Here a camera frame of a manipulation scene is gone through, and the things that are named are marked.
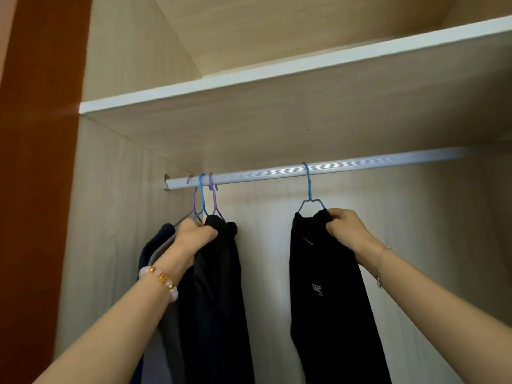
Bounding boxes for person's left hand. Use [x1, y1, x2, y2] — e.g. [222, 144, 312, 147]
[151, 218, 219, 289]

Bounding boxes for person's right hand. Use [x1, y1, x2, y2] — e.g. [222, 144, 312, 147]
[324, 207, 385, 265]

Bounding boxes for navy shorts with print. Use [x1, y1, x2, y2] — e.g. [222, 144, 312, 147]
[129, 222, 178, 384]

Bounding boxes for dark purple wire hanger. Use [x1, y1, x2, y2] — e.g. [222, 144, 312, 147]
[172, 175, 199, 228]

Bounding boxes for pale lilac wire hanger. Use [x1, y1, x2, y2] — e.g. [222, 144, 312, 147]
[207, 172, 225, 220]

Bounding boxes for blue wire hanger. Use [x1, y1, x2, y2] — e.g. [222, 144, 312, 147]
[298, 162, 329, 214]
[191, 173, 211, 225]

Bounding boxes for black shorts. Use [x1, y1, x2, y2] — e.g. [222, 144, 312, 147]
[178, 214, 257, 384]

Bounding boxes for black Li-Ning t-shirt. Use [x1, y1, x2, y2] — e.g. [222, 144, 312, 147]
[289, 208, 393, 384]

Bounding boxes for grey cat t-shirt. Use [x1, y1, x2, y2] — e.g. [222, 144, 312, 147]
[140, 231, 188, 384]

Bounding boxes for person's right forearm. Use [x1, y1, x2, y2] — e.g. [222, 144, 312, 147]
[359, 246, 512, 384]

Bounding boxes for person's left forearm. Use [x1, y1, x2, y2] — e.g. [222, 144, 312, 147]
[34, 275, 173, 384]

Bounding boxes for beige shelf board white edge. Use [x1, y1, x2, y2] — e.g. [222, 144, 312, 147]
[78, 14, 512, 172]

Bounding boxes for pink bead bracelet gold charms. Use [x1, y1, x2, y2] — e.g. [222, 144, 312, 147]
[138, 266, 180, 303]

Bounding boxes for thin silver chain bracelet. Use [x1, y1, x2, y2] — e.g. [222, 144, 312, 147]
[375, 245, 394, 289]

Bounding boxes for metal wardrobe rail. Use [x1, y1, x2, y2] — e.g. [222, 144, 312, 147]
[164, 146, 512, 193]

